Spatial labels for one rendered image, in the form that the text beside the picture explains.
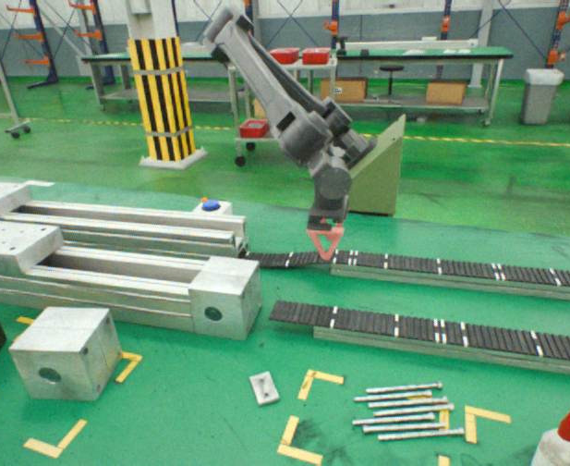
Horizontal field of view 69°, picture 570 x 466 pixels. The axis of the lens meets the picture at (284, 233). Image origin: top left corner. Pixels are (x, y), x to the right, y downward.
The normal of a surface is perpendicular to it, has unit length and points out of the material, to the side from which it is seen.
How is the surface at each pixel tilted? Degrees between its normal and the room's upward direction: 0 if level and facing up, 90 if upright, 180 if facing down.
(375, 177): 90
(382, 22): 90
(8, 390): 0
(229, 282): 0
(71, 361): 90
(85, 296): 90
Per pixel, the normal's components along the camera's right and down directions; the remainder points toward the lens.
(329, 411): -0.04, -0.88
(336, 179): -0.02, 0.47
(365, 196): -0.28, 0.46
